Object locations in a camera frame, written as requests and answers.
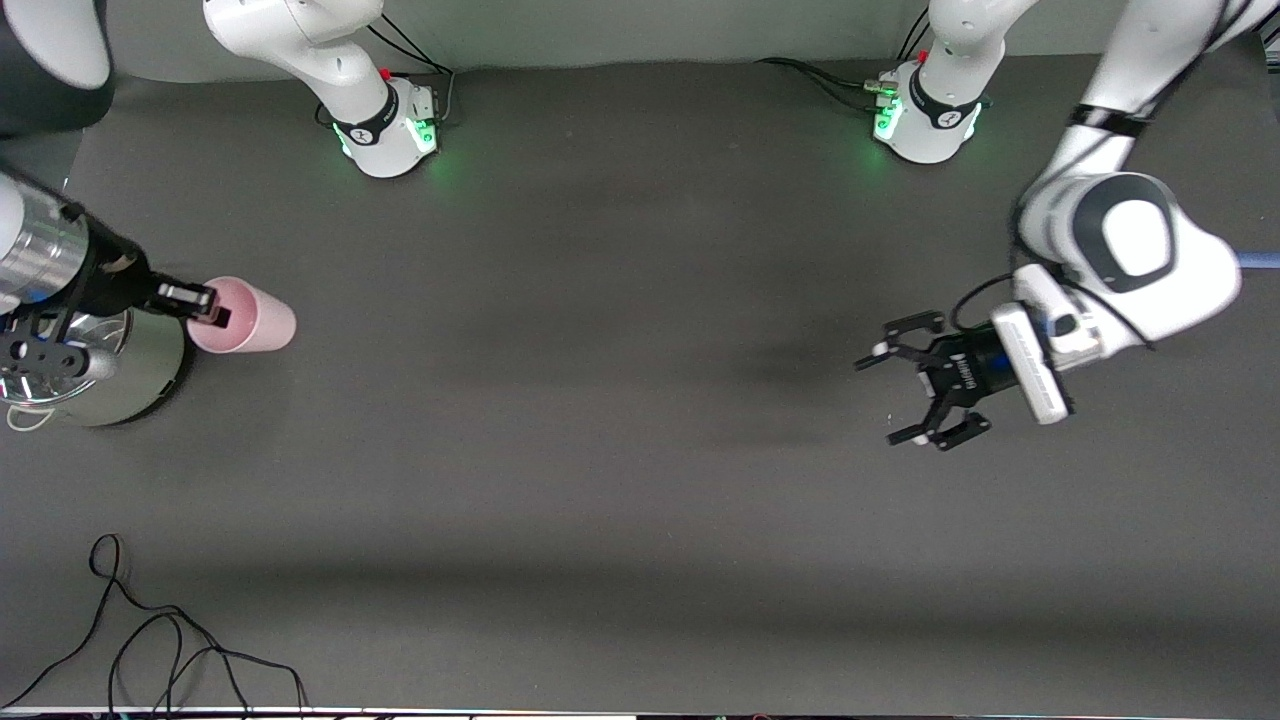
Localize white cooking pot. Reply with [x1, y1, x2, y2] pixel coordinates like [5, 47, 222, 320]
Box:
[0, 310, 188, 432]

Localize pink plastic cup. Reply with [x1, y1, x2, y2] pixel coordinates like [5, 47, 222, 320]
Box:
[187, 277, 298, 354]

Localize thin black loose cable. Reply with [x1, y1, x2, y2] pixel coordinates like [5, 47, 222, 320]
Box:
[0, 533, 309, 713]

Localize black arm base cables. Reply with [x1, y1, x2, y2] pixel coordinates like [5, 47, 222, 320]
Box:
[755, 15, 936, 113]
[315, 10, 458, 129]

